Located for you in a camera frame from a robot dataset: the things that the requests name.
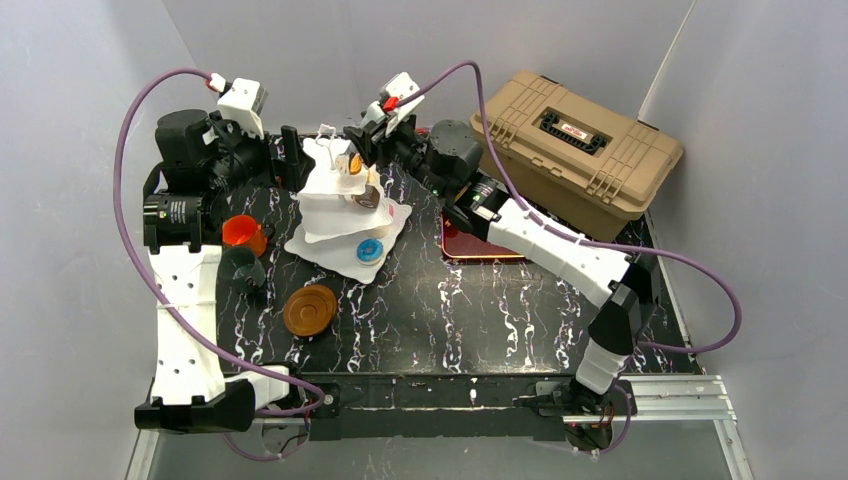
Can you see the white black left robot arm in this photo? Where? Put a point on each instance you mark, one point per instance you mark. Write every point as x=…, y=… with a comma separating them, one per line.
x=205, y=157

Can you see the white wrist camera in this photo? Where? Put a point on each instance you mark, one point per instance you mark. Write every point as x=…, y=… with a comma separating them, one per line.
x=398, y=100
x=241, y=101

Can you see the red dessert tray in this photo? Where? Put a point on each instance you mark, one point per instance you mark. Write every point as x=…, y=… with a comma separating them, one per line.
x=457, y=245

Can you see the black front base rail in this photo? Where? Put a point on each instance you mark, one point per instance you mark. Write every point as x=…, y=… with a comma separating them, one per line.
x=377, y=405

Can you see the dark green cup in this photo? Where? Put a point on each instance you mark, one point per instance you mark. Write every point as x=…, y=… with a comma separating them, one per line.
x=241, y=270

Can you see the white coconut ball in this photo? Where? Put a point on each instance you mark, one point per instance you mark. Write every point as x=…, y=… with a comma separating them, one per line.
x=382, y=231

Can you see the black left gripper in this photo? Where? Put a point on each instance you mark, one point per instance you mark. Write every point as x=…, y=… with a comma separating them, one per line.
x=275, y=157

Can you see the white three-tier cake stand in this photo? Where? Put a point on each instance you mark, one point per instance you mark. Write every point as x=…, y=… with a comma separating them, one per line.
x=331, y=224

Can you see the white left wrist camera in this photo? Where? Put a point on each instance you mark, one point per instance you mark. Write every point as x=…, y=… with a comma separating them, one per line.
x=241, y=101

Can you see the brown round wooden lid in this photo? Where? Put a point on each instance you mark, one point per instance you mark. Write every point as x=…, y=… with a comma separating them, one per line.
x=310, y=310

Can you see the tan plastic toolbox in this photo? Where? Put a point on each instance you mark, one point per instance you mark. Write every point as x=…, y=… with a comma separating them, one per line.
x=591, y=167

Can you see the chocolate swirl roll cake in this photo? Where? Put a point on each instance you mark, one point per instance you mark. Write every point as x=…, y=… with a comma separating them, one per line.
x=369, y=199

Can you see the orange plastic cup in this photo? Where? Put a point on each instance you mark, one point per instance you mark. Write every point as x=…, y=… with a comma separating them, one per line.
x=245, y=231

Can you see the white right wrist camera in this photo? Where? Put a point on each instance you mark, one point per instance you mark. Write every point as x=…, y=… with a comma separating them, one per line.
x=398, y=100

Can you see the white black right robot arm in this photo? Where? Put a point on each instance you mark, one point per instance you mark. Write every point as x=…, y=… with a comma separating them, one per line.
x=624, y=287

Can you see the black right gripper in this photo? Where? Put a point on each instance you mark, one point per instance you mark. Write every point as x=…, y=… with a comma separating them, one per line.
x=370, y=137

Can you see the metal serving tongs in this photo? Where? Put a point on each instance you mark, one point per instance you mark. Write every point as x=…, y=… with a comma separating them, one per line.
x=341, y=164

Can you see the blue sprinkled donut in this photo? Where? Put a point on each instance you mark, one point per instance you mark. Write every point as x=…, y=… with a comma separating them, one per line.
x=370, y=251

